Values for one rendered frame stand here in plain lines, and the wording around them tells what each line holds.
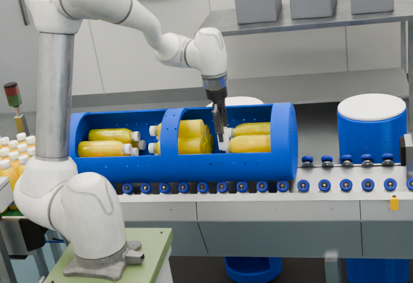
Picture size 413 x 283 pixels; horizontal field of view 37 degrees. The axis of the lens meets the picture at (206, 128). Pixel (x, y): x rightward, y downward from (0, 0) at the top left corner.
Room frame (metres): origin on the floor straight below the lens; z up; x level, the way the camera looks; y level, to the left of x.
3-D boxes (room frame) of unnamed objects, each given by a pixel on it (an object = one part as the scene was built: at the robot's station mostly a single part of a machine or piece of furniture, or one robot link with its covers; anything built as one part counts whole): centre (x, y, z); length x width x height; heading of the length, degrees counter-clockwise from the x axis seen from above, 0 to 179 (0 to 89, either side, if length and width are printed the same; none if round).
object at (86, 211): (1.57, 0.36, 1.21); 0.18 x 0.16 x 0.22; 49
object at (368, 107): (2.42, -0.70, 1.03); 0.28 x 0.28 x 0.01
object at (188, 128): (2.18, 0.11, 1.16); 0.19 x 0.07 x 0.07; 74
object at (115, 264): (1.56, 0.34, 1.07); 0.22 x 0.18 x 0.06; 70
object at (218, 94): (2.08, -0.06, 1.29); 0.08 x 0.07 x 0.09; 164
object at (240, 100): (2.63, -0.13, 1.03); 0.28 x 0.28 x 0.01
